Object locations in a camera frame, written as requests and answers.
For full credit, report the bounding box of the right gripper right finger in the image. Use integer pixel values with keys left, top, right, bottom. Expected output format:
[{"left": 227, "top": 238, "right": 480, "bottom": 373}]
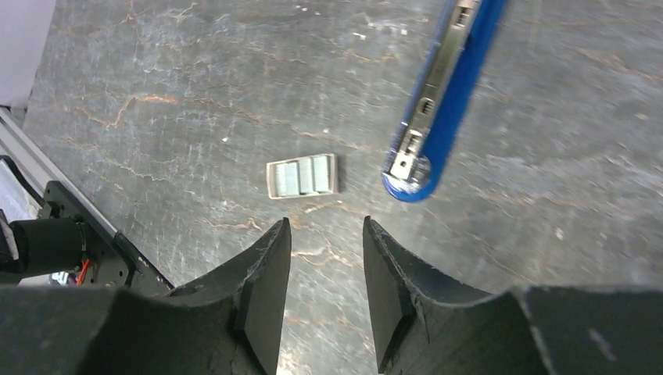
[{"left": 363, "top": 217, "right": 662, "bottom": 374}]

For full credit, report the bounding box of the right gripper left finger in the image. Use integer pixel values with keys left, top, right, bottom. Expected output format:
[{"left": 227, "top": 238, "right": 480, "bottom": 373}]
[{"left": 1, "top": 219, "right": 292, "bottom": 374}]

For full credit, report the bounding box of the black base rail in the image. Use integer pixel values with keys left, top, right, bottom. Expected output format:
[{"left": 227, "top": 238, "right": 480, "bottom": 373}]
[{"left": 1, "top": 155, "right": 174, "bottom": 296}]

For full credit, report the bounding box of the blue stapler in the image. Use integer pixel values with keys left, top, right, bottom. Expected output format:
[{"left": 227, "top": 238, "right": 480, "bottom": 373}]
[{"left": 382, "top": 0, "right": 507, "bottom": 203}]

